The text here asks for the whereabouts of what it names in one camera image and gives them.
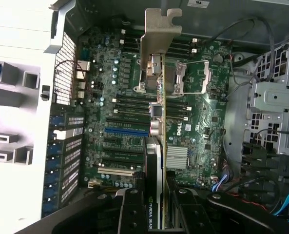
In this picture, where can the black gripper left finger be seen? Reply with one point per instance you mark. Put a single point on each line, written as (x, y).
(132, 214)

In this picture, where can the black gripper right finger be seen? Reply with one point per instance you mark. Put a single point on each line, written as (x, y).
(190, 217)

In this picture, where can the white expansion slot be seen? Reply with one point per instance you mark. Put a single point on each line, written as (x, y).
(115, 171)

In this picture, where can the silver chipset heatsink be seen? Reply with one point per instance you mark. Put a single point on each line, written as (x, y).
(178, 157)

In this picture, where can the blue expansion slot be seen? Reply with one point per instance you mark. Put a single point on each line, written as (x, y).
(124, 132)

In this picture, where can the CPU socket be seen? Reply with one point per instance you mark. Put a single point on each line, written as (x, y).
(137, 85)

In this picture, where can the green motherboard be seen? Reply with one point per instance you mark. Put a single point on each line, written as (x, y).
(124, 83)

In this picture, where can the metal disk bay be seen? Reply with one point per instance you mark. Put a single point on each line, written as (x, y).
(273, 97)

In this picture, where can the open black PC case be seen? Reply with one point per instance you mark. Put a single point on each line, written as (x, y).
(202, 22)

